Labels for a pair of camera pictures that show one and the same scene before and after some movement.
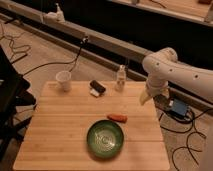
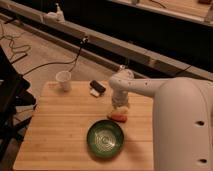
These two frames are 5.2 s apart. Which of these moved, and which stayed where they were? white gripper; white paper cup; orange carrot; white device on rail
Moved: white gripper
Stayed: white device on rail; orange carrot; white paper cup
